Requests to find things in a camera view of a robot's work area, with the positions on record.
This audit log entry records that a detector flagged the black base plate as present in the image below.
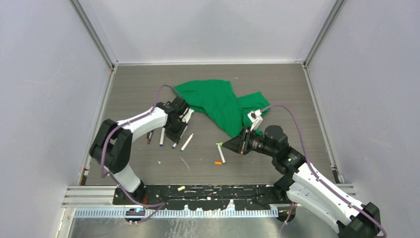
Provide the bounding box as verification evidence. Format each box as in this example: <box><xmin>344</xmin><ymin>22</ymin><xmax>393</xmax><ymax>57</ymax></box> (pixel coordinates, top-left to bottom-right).
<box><xmin>132</xmin><ymin>184</ymin><xmax>291</xmax><ymax>211</ymax></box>

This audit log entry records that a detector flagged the green cloth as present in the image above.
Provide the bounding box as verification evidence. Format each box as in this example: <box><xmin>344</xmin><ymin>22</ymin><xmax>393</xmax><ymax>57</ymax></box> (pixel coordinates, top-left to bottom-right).
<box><xmin>174</xmin><ymin>79</ymin><xmax>269</xmax><ymax>137</ymax></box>

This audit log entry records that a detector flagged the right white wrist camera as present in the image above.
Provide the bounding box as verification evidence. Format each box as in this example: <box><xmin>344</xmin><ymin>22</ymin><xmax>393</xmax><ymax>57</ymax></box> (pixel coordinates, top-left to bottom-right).
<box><xmin>247</xmin><ymin>110</ymin><xmax>263</xmax><ymax>131</ymax></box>

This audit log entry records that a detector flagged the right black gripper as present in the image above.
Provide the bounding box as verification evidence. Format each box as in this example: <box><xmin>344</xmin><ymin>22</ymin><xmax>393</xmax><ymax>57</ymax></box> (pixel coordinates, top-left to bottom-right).
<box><xmin>223</xmin><ymin>125</ymin><xmax>277</xmax><ymax>158</ymax></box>

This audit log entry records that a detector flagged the white marker blue tip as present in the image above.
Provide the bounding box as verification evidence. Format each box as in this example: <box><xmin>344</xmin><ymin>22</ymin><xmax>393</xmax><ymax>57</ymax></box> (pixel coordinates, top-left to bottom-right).
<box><xmin>180</xmin><ymin>133</ymin><xmax>194</xmax><ymax>152</ymax></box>

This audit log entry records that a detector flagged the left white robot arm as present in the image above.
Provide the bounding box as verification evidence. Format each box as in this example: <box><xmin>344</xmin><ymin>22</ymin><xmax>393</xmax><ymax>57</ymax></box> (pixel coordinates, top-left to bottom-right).
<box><xmin>89</xmin><ymin>96</ymin><xmax>194</xmax><ymax>205</ymax></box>

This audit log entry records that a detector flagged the white marker blue end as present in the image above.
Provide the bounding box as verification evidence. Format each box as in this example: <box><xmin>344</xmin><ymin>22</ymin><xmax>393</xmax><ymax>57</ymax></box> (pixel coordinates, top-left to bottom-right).
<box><xmin>159</xmin><ymin>127</ymin><xmax>165</xmax><ymax>147</ymax></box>

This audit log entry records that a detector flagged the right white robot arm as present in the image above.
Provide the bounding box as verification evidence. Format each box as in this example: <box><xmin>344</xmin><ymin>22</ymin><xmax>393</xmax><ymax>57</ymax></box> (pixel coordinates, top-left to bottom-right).
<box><xmin>222</xmin><ymin>125</ymin><xmax>381</xmax><ymax>238</ymax></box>

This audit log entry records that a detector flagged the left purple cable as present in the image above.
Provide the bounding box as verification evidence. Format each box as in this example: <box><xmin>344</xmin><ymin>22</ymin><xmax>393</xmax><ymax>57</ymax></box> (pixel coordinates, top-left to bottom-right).
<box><xmin>100</xmin><ymin>84</ymin><xmax>179</xmax><ymax>224</ymax></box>

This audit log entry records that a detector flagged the white marker green tip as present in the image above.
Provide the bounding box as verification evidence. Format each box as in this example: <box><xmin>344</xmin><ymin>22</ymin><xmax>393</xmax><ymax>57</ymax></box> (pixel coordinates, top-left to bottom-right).
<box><xmin>216</xmin><ymin>143</ymin><xmax>226</xmax><ymax>164</ymax></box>

